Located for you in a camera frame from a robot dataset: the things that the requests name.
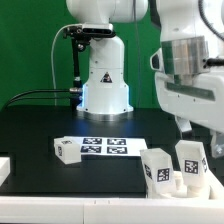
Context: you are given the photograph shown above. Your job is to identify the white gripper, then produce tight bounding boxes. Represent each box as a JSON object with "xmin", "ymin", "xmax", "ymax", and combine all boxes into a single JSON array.
[{"xmin": 155, "ymin": 72, "xmax": 224, "ymax": 158}]

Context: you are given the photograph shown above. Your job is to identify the white front rail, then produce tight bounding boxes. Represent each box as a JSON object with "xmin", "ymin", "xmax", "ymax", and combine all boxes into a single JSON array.
[{"xmin": 0, "ymin": 197, "xmax": 224, "ymax": 224}]

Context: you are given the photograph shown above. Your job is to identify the black base cables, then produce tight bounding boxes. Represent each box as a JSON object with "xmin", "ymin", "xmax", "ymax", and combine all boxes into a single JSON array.
[{"xmin": 2, "ymin": 87, "xmax": 83, "ymax": 110}]

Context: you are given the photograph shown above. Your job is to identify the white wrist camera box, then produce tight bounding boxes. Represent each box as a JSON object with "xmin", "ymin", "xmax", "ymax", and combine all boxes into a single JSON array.
[{"xmin": 150, "ymin": 48, "xmax": 164, "ymax": 72}]

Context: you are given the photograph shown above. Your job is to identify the grey camera cable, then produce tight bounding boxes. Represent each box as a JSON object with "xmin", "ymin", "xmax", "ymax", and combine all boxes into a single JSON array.
[{"xmin": 50, "ymin": 23, "xmax": 80, "ymax": 107}]

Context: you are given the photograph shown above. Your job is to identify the black camera on stand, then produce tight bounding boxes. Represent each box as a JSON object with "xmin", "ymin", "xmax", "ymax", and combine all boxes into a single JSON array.
[{"xmin": 63, "ymin": 23, "xmax": 116, "ymax": 39}]

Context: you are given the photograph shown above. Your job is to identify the white marker sheet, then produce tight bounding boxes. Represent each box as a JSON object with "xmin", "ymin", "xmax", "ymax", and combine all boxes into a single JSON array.
[{"xmin": 64, "ymin": 136, "xmax": 147, "ymax": 156}]

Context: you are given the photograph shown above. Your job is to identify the white round stool seat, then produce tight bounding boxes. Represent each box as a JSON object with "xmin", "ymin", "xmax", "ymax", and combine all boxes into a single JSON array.
[{"xmin": 146, "ymin": 171, "xmax": 210, "ymax": 199}]

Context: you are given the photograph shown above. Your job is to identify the black camera stand pole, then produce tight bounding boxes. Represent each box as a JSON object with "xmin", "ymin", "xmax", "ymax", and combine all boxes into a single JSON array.
[{"xmin": 70, "ymin": 38, "xmax": 90, "ymax": 110}]

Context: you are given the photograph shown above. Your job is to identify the white left rail block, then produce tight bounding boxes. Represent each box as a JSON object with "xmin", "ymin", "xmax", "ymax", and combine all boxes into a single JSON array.
[{"xmin": 0, "ymin": 157, "xmax": 10, "ymax": 186}]

